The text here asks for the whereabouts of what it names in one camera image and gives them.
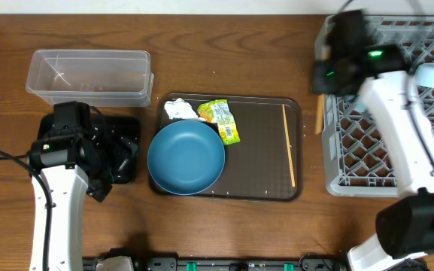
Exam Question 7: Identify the dark blue plate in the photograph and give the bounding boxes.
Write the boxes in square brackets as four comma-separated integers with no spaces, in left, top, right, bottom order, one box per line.
[147,120,226,196]

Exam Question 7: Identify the light blue cup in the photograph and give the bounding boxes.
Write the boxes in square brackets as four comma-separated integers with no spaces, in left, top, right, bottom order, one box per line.
[354,99,366,114]

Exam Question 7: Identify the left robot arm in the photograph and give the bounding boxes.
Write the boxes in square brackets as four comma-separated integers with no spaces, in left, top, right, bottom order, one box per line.
[26,101,141,271]

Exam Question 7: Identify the clear plastic bin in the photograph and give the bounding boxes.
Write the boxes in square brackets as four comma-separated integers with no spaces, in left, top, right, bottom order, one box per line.
[26,49,154,107]

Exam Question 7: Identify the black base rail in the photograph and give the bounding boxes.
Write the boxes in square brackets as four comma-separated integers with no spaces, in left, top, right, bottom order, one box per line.
[83,248,347,271]

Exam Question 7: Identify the crumpled white tissue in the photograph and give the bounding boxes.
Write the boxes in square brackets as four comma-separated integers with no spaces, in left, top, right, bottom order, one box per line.
[163,98,205,121]

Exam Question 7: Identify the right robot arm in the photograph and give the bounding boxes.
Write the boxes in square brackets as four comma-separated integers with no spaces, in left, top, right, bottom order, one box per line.
[313,10,434,270]

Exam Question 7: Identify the green snack wrapper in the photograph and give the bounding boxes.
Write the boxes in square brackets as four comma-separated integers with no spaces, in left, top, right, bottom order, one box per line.
[197,99,241,145]

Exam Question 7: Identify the dark brown serving tray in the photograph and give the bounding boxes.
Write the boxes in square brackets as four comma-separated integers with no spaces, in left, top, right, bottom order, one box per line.
[156,93,303,202]

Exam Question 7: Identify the grey dishwasher rack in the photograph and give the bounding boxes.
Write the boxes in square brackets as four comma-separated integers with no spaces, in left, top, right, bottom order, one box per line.
[321,16,434,197]

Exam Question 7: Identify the black plastic tray bin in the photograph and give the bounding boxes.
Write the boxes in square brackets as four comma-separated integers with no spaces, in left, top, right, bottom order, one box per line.
[27,113,140,184]

